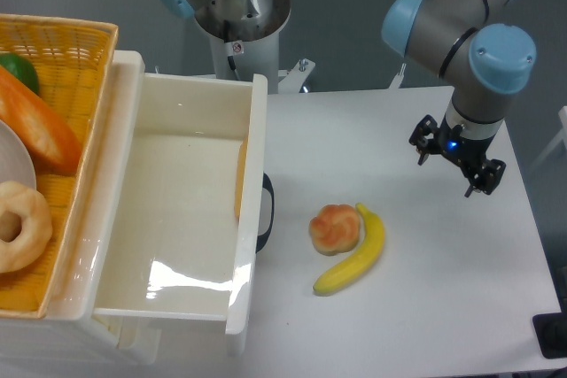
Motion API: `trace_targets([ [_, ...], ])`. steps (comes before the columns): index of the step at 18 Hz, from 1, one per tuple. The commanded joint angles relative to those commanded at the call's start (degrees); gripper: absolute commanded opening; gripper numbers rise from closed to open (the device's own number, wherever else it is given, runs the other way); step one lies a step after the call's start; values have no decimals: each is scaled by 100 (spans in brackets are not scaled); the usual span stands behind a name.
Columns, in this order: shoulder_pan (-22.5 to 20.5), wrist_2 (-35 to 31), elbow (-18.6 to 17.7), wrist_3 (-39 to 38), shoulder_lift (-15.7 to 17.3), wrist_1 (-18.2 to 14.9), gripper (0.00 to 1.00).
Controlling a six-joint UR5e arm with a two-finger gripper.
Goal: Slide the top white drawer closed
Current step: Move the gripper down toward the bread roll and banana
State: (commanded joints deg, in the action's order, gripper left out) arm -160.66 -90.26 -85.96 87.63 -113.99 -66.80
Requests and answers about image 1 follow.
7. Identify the beige bagel donut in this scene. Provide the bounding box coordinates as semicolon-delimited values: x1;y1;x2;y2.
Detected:
1;181;52;274

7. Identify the white frame at right edge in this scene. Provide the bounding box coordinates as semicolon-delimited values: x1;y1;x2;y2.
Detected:
528;106;567;174

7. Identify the orange baguette bread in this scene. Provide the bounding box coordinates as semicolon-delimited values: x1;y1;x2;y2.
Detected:
1;68;82;176

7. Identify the white drawer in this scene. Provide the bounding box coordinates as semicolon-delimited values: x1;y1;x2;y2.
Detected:
95;74;268;337

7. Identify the yellow wicker basket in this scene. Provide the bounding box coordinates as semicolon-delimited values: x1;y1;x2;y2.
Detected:
1;14;119;320

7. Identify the yellow banana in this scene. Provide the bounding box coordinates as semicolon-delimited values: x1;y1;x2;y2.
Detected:
313;203;385;296

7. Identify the green lime fruit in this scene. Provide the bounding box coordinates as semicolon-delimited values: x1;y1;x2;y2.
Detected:
1;52;40;95

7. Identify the white plate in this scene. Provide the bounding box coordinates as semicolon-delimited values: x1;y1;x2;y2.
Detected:
0;121;36;189

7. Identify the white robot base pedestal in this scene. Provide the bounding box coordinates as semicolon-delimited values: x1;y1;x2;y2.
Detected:
154;0;316;95

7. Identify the round swirl bread roll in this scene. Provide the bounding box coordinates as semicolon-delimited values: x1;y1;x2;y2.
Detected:
308;204;361;256

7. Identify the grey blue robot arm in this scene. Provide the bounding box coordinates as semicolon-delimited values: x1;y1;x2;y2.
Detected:
160;0;537;194

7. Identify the white drawer cabinet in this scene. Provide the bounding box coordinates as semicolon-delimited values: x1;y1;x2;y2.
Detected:
1;51;247;364

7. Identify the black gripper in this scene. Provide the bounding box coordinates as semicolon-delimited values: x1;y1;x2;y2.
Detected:
408;115;506;197

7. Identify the black device at edge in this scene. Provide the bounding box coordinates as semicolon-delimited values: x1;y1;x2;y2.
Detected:
532;312;567;359

